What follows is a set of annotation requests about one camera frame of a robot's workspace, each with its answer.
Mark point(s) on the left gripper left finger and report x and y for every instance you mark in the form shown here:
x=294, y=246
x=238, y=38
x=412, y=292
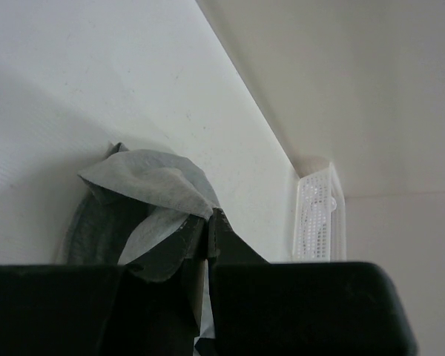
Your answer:
x=96, y=311

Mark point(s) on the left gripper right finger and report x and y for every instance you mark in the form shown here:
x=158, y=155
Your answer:
x=337, y=308

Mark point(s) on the grey tank top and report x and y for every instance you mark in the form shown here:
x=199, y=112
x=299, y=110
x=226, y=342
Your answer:
x=147, y=212

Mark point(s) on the white plastic basket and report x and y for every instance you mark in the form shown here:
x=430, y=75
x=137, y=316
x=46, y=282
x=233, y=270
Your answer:
x=320, y=222

